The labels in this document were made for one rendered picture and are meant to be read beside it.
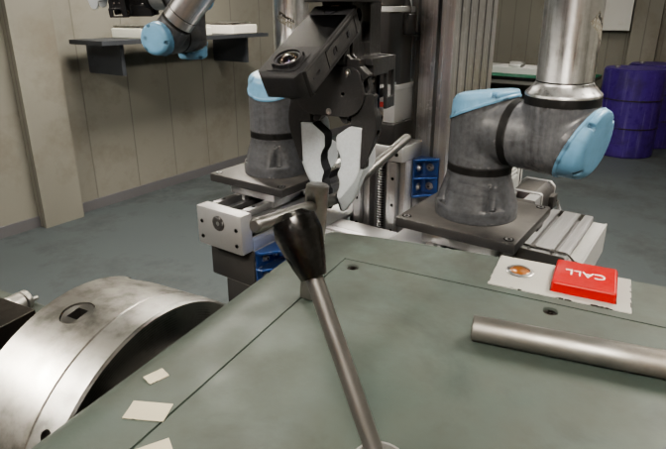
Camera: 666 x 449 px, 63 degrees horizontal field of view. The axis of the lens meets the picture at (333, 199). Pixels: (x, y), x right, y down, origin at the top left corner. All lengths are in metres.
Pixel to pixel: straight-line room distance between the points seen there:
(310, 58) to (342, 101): 0.08
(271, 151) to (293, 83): 0.81
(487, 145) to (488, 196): 0.10
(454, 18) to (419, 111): 0.20
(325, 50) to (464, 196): 0.59
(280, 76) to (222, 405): 0.25
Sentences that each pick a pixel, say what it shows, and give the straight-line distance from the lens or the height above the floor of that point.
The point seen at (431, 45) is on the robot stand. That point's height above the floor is 1.45.
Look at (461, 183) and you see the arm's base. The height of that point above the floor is 1.23.
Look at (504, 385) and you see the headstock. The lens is 0.46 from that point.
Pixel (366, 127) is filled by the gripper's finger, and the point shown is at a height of 1.42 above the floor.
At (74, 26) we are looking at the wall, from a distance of 4.59.
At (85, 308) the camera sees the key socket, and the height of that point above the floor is 1.24.
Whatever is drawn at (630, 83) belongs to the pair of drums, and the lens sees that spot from 6.53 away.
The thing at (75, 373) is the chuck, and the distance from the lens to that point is 0.57.
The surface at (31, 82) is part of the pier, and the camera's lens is 4.33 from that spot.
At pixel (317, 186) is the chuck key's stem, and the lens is 0.51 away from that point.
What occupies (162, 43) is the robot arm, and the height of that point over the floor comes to 1.45.
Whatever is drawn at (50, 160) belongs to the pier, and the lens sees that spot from 4.44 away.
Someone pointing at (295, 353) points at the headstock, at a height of 1.26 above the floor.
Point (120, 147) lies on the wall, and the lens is 4.84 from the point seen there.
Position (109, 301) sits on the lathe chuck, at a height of 1.24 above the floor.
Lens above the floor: 1.53
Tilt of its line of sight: 19 degrees down
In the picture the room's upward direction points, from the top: straight up
